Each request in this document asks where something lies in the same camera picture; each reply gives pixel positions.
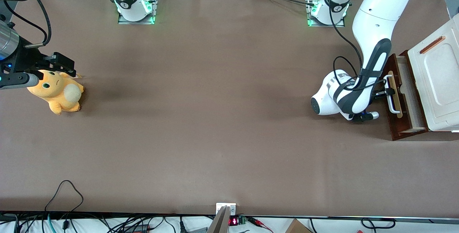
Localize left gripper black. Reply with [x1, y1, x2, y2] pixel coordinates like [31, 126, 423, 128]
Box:
[371, 88, 396, 101]

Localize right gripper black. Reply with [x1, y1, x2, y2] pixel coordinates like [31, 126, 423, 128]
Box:
[0, 39, 77, 78]

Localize white metal drawer handle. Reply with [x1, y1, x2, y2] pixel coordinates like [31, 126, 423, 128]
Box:
[383, 75, 401, 114]

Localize light wooden handle plate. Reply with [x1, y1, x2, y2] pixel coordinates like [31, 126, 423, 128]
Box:
[388, 70, 403, 119]

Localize wooden drawer with white handle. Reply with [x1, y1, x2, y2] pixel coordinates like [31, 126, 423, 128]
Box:
[384, 54, 428, 134]

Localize orange plush toy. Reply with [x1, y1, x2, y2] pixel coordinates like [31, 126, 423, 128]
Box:
[27, 70, 85, 115]

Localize orange strip on white box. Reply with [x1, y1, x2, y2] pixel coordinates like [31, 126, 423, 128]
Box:
[420, 35, 447, 54]

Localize brown cardboard box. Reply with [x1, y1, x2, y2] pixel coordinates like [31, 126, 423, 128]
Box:
[285, 219, 313, 233]

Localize black power adapter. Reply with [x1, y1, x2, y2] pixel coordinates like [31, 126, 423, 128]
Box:
[124, 225, 151, 233]

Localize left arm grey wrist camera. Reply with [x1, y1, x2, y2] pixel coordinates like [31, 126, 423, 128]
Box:
[346, 111, 379, 122]

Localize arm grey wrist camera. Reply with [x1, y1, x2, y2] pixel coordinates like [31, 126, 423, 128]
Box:
[346, 111, 379, 122]
[0, 72, 41, 91]

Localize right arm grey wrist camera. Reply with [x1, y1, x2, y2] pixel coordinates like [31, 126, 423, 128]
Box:
[0, 72, 41, 91]

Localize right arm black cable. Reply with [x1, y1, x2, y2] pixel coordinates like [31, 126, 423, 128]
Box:
[3, 0, 52, 49]

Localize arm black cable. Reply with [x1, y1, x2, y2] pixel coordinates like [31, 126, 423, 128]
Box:
[3, 0, 52, 49]
[328, 0, 387, 91]

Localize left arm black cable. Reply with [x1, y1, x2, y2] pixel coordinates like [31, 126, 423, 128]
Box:
[328, 0, 387, 91]

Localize thin black looped cable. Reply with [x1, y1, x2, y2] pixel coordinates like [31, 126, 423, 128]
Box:
[44, 180, 84, 213]

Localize black cable coil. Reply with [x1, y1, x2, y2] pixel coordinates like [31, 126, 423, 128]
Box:
[360, 218, 396, 230]

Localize red alligator clip wires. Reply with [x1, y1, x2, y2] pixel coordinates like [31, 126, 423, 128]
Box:
[247, 217, 274, 233]

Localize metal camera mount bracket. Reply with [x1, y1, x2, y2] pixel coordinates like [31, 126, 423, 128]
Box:
[207, 203, 237, 233]

